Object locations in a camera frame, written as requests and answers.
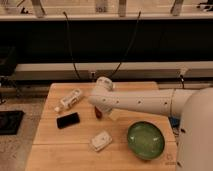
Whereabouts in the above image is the green ceramic bowl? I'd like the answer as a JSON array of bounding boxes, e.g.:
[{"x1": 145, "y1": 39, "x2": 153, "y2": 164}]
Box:
[{"x1": 127, "y1": 121, "x2": 165, "y2": 160}]

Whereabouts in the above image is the clear plastic bottle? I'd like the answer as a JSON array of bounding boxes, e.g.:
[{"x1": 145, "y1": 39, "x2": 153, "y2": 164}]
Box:
[{"x1": 54, "y1": 89, "x2": 83, "y2": 113}]

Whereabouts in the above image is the black cable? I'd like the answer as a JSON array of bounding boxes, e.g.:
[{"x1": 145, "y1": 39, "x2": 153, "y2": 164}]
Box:
[
  {"x1": 62, "y1": 11, "x2": 82, "y2": 81},
  {"x1": 106, "y1": 11, "x2": 142, "y2": 81}
]

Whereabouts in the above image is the right black cable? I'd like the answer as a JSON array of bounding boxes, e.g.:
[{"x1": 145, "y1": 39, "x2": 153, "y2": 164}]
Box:
[{"x1": 106, "y1": 11, "x2": 142, "y2": 81}]

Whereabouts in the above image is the black floor mat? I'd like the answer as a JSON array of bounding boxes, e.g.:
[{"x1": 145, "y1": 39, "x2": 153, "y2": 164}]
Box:
[{"x1": 0, "y1": 110, "x2": 24, "y2": 135}]

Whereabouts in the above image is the wooden table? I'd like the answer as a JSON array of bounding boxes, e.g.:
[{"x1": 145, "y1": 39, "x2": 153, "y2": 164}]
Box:
[{"x1": 25, "y1": 83, "x2": 177, "y2": 171}]

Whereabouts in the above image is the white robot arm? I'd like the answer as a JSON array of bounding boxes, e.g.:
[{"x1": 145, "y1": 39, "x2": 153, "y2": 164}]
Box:
[{"x1": 88, "y1": 77, "x2": 213, "y2": 171}]

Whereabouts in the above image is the black smartphone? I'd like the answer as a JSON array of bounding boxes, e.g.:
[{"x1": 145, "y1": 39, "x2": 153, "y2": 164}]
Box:
[{"x1": 56, "y1": 113, "x2": 80, "y2": 129}]

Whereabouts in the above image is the left black cable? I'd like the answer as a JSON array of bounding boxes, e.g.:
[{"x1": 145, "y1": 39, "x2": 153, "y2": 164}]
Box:
[{"x1": 62, "y1": 11, "x2": 82, "y2": 81}]

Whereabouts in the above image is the white rectangular box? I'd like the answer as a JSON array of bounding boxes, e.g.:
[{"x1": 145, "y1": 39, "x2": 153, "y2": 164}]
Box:
[{"x1": 90, "y1": 131, "x2": 112, "y2": 152}]

